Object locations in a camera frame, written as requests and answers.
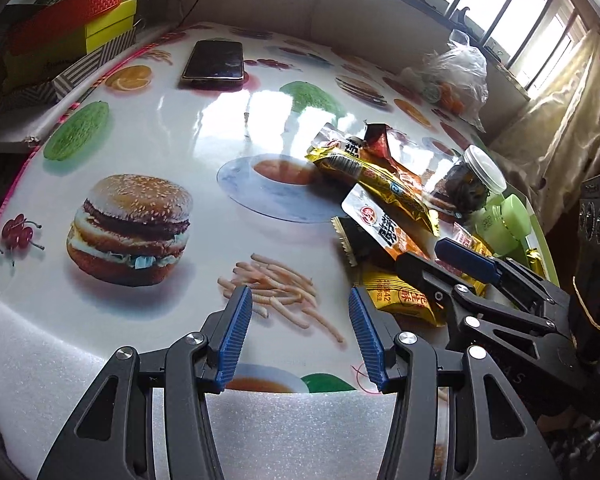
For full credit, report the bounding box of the long golden snack packet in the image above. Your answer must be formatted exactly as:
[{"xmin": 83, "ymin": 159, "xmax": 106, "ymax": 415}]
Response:
[{"xmin": 305, "ymin": 142, "xmax": 441, "ymax": 238}]

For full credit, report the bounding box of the light green round container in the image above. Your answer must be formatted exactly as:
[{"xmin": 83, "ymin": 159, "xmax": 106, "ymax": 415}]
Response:
[{"xmin": 472, "ymin": 194, "xmax": 531, "ymax": 256}]

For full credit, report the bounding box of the black white striped box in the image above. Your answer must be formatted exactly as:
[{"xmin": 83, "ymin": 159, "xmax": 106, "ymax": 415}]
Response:
[{"xmin": 7, "ymin": 27, "xmax": 138, "ymax": 107}]

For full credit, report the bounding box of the black smartphone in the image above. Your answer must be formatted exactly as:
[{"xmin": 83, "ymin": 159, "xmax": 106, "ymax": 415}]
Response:
[{"xmin": 181, "ymin": 40, "xmax": 245, "ymax": 84}]

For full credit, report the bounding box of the red yellow snack packet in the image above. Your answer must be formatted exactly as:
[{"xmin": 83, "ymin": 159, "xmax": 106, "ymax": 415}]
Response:
[{"xmin": 450, "ymin": 222, "xmax": 496, "ymax": 296}]

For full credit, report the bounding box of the red textured box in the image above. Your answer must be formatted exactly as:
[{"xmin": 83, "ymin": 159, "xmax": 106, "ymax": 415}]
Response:
[{"xmin": 2, "ymin": 0, "xmax": 127, "ymax": 58}]

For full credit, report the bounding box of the beige patterned curtain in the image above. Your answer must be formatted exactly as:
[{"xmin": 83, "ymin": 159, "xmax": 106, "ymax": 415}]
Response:
[{"xmin": 480, "ymin": 25, "xmax": 600, "ymax": 241}]

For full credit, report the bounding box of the orange tangerine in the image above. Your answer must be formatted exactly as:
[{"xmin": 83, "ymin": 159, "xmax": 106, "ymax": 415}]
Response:
[{"xmin": 440, "ymin": 85, "xmax": 467, "ymax": 113}]

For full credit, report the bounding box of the clear plastic bag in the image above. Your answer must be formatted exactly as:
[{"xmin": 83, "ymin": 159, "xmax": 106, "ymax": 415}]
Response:
[{"xmin": 400, "ymin": 30, "xmax": 491, "ymax": 133}]

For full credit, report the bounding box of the printed food tablecloth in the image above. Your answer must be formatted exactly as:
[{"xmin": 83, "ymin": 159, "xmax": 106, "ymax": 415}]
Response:
[{"xmin": 0, "ymin": 22, "xmax": 556, "ymax": 411}]

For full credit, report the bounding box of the red brown snack packet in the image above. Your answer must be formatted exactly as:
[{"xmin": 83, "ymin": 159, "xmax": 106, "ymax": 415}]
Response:
[{"xmin": 362, "ymin": 121, "xmax": 426, "ymax": 186}]

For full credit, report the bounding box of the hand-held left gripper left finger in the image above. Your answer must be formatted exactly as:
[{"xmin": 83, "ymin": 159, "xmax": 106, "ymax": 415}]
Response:
[{"xmin": 37, "ymin": 285, "xmax": 254, "ymax": 480}]

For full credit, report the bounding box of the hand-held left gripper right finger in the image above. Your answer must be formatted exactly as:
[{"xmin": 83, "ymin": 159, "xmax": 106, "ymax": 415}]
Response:
[{"xmin": 347, "ymin": 286, "xmax": 563, "ymax": 480}]

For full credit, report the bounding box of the gold snack packet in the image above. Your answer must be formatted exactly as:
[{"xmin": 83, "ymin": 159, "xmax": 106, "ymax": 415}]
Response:
[{"xmin": 524, "ymin": 249, "xmax": 547, "ymax": 277}]

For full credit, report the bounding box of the white foam sheet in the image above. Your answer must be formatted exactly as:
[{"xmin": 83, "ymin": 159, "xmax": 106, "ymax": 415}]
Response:
[{"xmin": 0, "ymin": 290, "xmax": 401, "ymax": 480}]

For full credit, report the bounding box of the clear jar white lid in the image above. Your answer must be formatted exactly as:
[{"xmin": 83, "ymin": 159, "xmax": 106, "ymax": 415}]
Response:
[{"xmin": 425, "ymin": 145, "xmax": 508, "ymax": 213}]

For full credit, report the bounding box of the white orange snack packet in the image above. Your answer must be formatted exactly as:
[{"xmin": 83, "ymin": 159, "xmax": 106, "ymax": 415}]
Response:
[
  {"xmin": 307, "ymin": 125, "xmax": 366, "ymax": 158},
  {"xmin": 341, "ymin": 183, "xmax": 431, "ymax": 261}
]

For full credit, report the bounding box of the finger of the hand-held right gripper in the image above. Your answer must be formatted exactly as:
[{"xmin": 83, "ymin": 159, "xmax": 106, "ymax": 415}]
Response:
[
  {"xmin": 435, "ymin": 237, "xmax": 572, "ymax": 332},
  {"xmin": 394, "ymin": 251, "xmax": 567, "ymax": 354}
]

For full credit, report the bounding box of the yellow green box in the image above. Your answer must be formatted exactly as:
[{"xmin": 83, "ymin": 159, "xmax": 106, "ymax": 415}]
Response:
[{"xmin": 5, "ymin": 0, "xmax": 138, "ymax": 81}]

